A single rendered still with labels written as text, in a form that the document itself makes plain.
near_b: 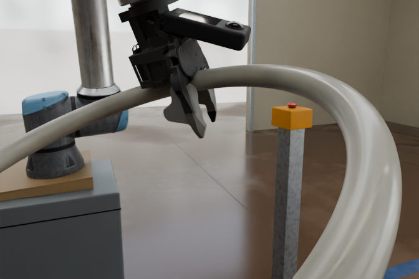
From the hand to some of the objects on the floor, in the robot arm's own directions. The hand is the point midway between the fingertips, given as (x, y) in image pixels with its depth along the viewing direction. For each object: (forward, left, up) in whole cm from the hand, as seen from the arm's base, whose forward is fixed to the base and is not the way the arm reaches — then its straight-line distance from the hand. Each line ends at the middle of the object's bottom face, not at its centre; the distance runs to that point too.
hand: (209, 122), depth 52 cm
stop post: (-67, +46, -124) cm, 148 cm away
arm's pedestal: (-65, -46, -120) cm, 144 cm away
